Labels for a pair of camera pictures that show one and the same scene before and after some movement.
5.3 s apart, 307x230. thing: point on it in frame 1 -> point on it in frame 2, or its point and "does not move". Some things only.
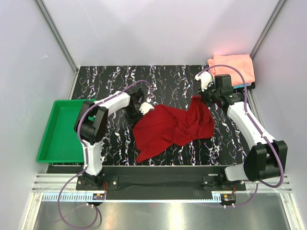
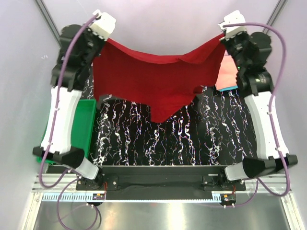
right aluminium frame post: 279,7 does not move
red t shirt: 163,126 -> 161,84
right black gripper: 203,93 -> 227,42
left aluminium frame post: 62,43 does not move
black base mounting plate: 153,182 does not move
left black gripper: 133,120 -> 101,41
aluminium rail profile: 58,182 does not move
